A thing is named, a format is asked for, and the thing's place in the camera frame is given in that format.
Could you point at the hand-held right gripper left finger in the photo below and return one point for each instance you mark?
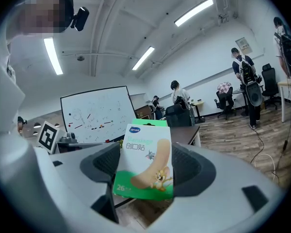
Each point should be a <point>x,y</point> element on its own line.
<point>70,178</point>

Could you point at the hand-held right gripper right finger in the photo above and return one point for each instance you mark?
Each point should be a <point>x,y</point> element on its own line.
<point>220,190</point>

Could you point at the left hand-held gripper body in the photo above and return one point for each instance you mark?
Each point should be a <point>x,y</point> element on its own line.
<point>48,137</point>

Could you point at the person's white shirt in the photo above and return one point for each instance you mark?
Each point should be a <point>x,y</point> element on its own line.
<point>4,105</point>

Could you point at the large whiteboard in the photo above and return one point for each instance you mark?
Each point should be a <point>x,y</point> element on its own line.
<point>97,110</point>

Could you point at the ceiling light bar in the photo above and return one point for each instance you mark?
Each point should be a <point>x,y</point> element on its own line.
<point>194,11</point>
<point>53,56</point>
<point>143,58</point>

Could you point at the ceiling dome sensor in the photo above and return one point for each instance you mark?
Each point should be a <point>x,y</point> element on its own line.
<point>80,58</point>

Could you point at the black mesh office chair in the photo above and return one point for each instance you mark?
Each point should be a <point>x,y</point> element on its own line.
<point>178,115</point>

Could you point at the black swivel chair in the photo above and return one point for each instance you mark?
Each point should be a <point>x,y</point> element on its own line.
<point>225,103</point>

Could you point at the small light wooden desk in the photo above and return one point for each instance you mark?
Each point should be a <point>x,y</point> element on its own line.
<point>198,103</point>

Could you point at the wooden cabinet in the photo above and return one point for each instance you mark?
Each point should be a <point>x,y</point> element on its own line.
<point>143,111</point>

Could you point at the pink checkered cloth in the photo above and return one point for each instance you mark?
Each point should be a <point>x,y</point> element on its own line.
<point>224,87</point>

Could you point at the tall black office chair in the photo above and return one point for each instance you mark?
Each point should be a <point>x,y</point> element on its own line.
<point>270,81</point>

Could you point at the person's head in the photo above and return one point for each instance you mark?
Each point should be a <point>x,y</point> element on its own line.
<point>38,13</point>

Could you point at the white desk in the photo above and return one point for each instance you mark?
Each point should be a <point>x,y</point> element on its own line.
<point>285,84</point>

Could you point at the black head-worn camera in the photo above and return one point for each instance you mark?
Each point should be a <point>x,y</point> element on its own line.
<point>80,18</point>

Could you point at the wall notice panel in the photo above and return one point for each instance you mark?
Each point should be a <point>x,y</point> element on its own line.
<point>243,45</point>

